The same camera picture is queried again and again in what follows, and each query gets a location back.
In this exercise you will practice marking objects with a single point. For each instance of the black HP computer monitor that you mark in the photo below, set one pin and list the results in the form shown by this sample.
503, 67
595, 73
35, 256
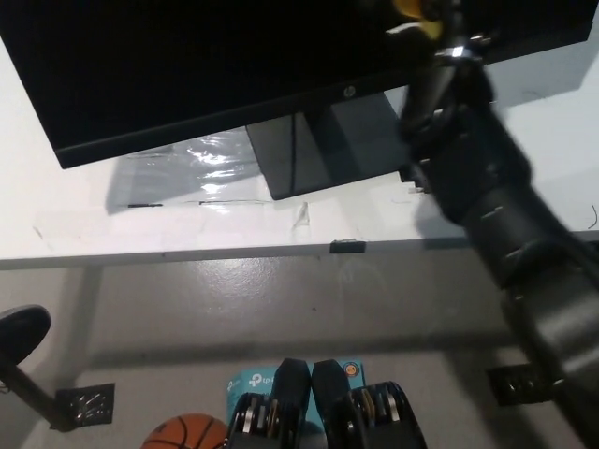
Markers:
187, 70

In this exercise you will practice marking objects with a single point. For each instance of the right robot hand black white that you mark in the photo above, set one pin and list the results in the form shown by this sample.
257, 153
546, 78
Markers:
463, 23

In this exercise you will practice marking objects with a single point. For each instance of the teal tp-link box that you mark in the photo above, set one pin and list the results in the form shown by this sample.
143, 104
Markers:
250, 381

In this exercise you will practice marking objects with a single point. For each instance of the thin black tape strip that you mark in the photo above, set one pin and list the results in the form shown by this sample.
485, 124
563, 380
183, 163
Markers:
145, 205

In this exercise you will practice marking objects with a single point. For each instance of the orange basketball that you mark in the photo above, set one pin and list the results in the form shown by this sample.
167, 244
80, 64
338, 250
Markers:
187, 432

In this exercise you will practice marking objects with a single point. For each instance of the black floor tape patch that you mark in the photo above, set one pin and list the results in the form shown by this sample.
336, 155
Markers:
86, 402
515, 388

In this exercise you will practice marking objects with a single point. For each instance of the yellow microfibre cloth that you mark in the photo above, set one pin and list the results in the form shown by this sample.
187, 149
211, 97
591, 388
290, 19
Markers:
412, 9

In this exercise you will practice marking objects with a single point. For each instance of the clear plastic film sheet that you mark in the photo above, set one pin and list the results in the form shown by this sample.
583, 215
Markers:
215, 154

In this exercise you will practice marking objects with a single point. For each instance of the clear peeled tape flap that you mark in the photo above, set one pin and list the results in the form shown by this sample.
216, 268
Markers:
302, 216

